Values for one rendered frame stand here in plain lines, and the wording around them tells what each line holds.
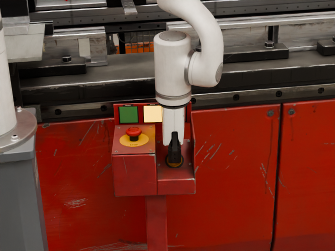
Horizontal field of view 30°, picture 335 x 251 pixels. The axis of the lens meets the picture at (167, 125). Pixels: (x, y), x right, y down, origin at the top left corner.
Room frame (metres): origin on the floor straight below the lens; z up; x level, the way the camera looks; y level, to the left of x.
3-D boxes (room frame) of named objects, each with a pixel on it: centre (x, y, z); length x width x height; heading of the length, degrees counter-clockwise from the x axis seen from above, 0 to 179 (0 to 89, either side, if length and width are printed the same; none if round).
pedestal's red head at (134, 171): (1.38, 0.04, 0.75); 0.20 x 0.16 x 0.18; 91
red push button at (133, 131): (1.37, 0.08, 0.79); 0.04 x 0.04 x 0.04
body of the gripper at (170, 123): (1.35, -0.02, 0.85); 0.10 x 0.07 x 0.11; 0
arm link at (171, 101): (1.35, -0.02, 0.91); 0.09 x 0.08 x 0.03; 0
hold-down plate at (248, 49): (1.66, -0.19, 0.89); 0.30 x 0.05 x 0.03; 98
